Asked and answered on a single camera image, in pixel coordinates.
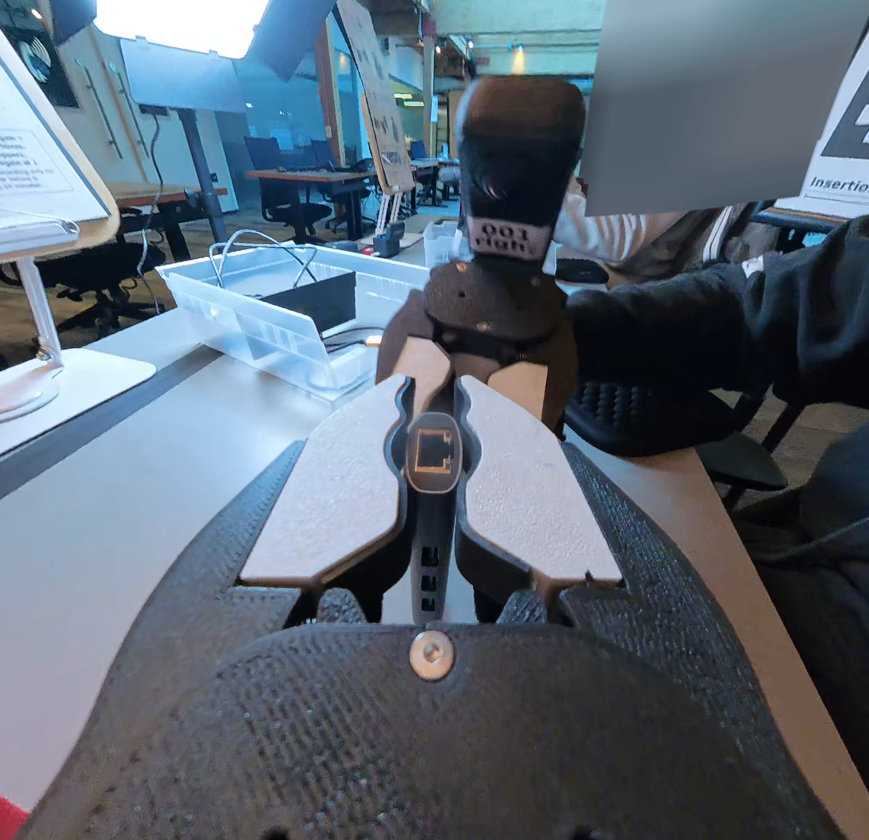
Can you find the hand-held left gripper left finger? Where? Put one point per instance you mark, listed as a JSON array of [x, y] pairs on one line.
[[332, 501]]

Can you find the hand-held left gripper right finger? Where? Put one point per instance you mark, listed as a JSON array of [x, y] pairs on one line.
[[536, 501]]

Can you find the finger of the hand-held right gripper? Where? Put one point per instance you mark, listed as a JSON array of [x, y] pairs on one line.
[[526, 389], [424, 365]]

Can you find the grey aluminium usb hub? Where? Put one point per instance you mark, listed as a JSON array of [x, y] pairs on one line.
[[434, 453]]

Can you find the clear plastic bin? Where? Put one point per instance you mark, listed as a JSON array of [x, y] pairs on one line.
[[224, 297]]

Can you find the black chair armrest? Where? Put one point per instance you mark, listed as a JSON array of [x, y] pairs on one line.
[[624, 419]]

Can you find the small clear bin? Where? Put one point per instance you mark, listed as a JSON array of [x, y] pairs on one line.
[[445, 243]]

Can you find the black divider panel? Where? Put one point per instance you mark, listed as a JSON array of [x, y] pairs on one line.
[[319, 300]]

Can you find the cardboard sign board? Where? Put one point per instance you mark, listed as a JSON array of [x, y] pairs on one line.
[[373, 93]]

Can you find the wooden desk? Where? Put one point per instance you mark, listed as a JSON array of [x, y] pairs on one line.
[[305, 173]]

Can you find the black office chair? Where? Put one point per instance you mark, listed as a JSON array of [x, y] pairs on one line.
[[285, 202]]

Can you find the document stand with wooden board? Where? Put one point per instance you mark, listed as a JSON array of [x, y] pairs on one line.
[[74, 378]]

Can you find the white printed sign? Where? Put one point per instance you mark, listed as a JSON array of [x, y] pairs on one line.
[[835, 168]]

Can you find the studio light panel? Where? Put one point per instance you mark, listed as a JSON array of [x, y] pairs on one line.
[[190, 5]]

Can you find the printed instruction sheet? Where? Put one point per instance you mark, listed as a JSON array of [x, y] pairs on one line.
[[27, 161]]

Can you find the framed black picture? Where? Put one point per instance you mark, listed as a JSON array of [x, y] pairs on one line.
[[41, 60]]

